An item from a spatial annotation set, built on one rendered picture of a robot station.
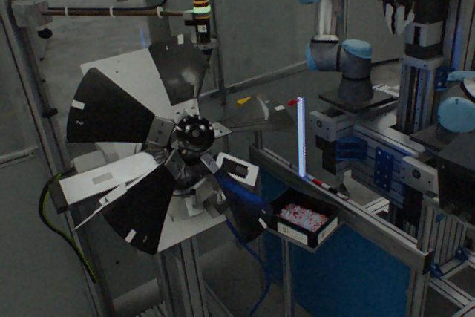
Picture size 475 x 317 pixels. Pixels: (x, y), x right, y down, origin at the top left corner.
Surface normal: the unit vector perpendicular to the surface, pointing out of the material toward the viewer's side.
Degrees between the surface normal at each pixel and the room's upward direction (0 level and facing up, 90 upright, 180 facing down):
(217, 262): 0
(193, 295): 90
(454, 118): 96
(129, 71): 50
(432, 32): 90
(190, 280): 90
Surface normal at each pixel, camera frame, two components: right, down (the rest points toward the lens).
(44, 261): 0.55, 0.35
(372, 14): 0.32, 0.42
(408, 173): -0.86, 0.30
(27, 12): -0.36, 0.46
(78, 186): 0.36, -0.30
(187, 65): -0.28, -0.25
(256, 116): 0.04, -0.80
